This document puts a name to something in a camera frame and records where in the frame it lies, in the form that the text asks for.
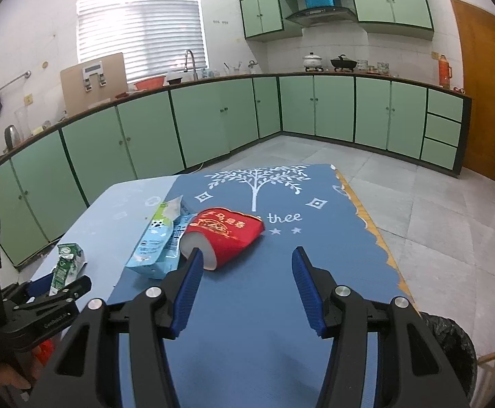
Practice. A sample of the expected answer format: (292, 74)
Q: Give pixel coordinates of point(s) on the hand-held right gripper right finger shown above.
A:
(309, 297)

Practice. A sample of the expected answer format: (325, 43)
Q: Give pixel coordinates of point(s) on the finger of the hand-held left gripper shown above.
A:
(39, 285)
(77, 290)

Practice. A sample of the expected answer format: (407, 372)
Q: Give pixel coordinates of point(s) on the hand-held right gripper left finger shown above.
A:
(187, 297)

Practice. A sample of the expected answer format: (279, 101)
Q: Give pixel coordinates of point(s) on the green white milk carton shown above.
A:
(64, 263)

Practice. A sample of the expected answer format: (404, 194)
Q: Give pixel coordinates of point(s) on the red paper cup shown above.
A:
(226, 229)

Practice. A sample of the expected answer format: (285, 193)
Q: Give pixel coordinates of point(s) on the black bag lined bin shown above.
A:
(451, 340)

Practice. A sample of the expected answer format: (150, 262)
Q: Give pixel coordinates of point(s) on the person's left hand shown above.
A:
(5, 379)

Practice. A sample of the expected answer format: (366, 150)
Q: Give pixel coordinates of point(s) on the blue tree print mat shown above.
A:
(251, 306)

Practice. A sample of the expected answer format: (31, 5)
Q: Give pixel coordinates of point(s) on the blue white snack packet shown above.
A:
(153, 242)

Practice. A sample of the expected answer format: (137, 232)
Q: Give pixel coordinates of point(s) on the steel kettle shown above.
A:
(12, 137)

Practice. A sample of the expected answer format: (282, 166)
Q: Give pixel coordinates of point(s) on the clear glass jug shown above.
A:
(22, 124)

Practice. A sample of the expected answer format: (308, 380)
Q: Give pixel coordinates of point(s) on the green base cabinets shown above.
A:
(213, 114)

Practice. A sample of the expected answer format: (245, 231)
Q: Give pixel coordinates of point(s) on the wooden cutting board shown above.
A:
(77, 93)

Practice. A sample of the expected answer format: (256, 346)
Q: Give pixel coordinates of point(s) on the red basin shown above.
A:
(149, 83)

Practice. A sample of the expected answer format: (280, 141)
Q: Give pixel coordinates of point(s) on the utensil holder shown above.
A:
(233, 69)

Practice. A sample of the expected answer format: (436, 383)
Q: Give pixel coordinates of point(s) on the steel faucet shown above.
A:
(193, 63)

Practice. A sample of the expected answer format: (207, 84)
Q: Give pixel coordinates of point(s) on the white cooking pot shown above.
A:
(312, 62)

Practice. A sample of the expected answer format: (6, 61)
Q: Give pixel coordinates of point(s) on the black wok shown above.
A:
(343, 63)

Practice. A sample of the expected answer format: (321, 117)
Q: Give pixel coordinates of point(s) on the stack of bowls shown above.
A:
(362, 65)

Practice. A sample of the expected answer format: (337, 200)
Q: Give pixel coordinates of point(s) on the red thermos flask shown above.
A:
(444, 72)

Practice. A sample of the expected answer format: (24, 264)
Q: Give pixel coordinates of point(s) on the wooden door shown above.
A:
(485, 102)

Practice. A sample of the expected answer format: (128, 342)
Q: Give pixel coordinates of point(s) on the white window blind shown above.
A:
(141, 21)

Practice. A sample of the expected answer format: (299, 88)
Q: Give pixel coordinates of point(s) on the black range hood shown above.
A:
(319, 16)

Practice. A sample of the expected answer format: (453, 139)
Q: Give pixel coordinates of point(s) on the yellow wall socket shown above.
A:
(28, 100)

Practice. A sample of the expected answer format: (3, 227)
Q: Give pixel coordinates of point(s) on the steel towel rail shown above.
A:
(15, 83)

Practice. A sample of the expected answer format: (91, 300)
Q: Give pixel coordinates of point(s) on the green wall cabinets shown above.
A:
(387, 0)

